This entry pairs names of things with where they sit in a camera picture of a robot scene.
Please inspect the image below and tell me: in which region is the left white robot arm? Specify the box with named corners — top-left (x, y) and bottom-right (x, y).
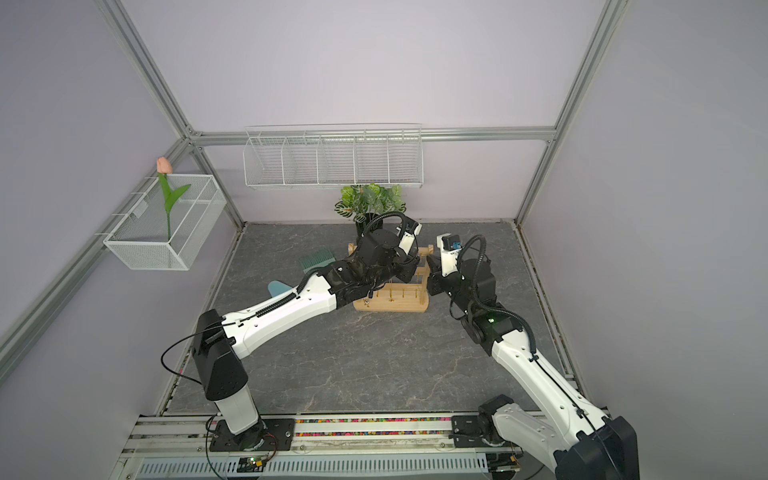
top-left (190, 219), bottom-right (421, 451)

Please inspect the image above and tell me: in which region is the pink artificial tulip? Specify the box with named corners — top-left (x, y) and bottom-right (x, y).
top-left (156, 157), bottom-right (191, 241)

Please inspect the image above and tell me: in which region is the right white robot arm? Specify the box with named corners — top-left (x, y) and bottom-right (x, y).
top-left (427, 255), bottom-right (640, 479)

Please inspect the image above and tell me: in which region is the potted green plant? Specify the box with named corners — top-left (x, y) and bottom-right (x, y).
top-left (334, 183), bottom-right (407, 235)

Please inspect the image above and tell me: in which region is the white wire wall shelf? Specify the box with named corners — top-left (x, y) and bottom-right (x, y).
top-left (243, 123), bottom-right (424, 190)

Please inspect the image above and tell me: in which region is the white mesh wall basket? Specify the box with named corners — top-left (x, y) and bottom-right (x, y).
top-left (103, 174), bottom-right (227, 271)

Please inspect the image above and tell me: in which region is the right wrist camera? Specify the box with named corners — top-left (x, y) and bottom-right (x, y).
top-left (436, 233), bottom-right (462, 277)

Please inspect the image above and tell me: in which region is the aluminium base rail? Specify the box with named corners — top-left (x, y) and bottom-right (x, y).
top-left (112, 412), bottom-right (528, 479)

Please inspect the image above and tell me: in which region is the teal small shovel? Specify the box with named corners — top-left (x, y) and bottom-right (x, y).
top-left (267, 280), bottom-right (296, 298)

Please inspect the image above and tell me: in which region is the white slotted cable duct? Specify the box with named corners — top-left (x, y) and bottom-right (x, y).
top-left (134, 452), bottom-right (490, 479)

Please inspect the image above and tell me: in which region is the wooden jewelry display stand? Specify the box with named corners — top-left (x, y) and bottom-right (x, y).
top-left (353, 245), bottom-right (434, 313)

